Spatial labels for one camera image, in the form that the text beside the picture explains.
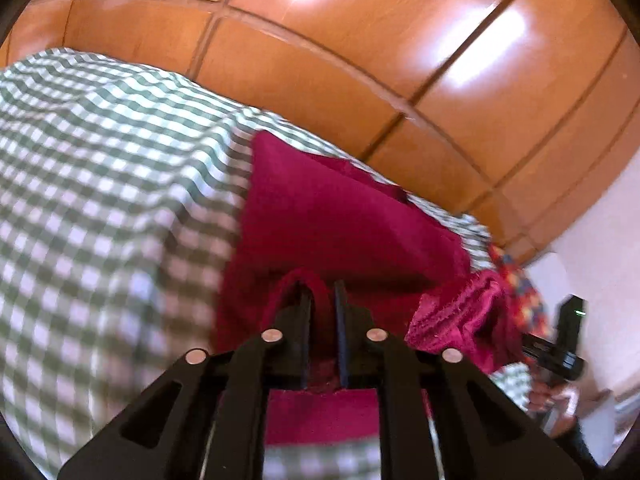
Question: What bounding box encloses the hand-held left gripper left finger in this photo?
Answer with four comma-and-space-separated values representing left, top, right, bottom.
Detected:
57, 282, 314, 480

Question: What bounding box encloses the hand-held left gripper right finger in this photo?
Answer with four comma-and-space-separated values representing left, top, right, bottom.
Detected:
333, 281, 583, 480

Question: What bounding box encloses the magenta knit sweater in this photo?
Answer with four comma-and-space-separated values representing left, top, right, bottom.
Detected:
215, 130, 526, 447

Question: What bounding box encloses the person's right forearm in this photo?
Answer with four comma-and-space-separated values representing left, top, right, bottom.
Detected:
542, 412, 603, 471

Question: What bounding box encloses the person's right hand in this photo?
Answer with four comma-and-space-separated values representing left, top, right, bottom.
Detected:
530, 382, 581, 420

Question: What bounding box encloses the colourful plaid pillow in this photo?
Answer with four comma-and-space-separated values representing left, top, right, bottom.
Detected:
487, 244, 557, 343

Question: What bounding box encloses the green checked bedsheet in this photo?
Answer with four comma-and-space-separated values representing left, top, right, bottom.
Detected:
0, 47, 532, 480

